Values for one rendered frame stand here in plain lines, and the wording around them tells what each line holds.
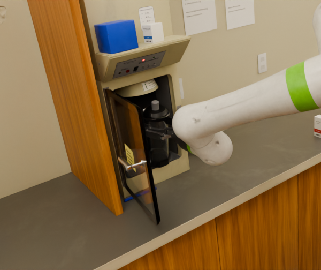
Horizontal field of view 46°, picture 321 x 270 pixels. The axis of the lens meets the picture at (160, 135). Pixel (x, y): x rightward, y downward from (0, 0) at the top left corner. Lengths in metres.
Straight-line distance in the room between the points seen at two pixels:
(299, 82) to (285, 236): 1.01
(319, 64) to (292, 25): 1.68
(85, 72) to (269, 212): 0.94
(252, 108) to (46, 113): 1.04
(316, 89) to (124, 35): 0.62
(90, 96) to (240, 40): 1.25
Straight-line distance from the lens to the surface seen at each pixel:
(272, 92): 0.93
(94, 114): 1.24
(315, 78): 0.89
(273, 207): 1.64
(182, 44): 1.35
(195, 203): 1.40
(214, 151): 1.11
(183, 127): 1.04
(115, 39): 1.22
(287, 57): 2.57
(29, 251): 1.37
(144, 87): 1.43
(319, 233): 2.00
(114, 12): 1.34
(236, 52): 2.25
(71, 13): 1.19
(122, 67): 1.28
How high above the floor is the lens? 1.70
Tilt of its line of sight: 22 degrees down
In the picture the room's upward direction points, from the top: 9 degrees counter-clockwise
